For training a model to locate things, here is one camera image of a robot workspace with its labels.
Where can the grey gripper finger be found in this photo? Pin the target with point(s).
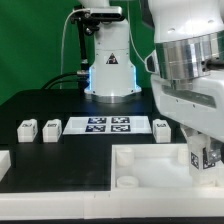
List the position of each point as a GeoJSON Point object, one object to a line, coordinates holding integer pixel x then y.
{"type": "Point", "coordinates": [214, 149]}
{"type": "Point", "coordinates": [188, 132]}

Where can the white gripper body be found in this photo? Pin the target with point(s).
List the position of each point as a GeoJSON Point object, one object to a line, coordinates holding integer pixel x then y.
{"type": "Point", "coordinates": [201, 108]}

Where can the white square tabletop part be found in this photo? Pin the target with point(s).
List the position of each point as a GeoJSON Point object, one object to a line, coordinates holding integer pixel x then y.
{"type": "Point", "coordinates": [137, 166]}

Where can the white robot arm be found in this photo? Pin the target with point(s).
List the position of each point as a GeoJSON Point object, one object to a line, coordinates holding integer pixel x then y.
{"type": "Point", "coordinates": [187, 69]}

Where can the white sheet with markers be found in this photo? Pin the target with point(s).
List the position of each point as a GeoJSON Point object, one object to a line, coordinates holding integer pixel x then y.
{"type": "Point", "coordinates": [107, 125]}

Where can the white left fence block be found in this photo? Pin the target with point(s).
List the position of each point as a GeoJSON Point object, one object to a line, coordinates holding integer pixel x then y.
{"type": "Point", "coordinates": [5, 163]}

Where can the white front fence wall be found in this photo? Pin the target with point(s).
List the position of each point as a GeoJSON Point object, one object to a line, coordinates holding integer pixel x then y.
{"type": "Point", "coordinates": [138, 203]}

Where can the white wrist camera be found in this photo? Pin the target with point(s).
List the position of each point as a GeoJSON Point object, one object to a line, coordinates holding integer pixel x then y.
{"type": "Point", "coordinates": [150, 62]}

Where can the black camera on stand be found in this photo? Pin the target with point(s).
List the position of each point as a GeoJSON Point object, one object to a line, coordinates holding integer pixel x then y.
{"type": "Point", "coordinates": [99, 14]}

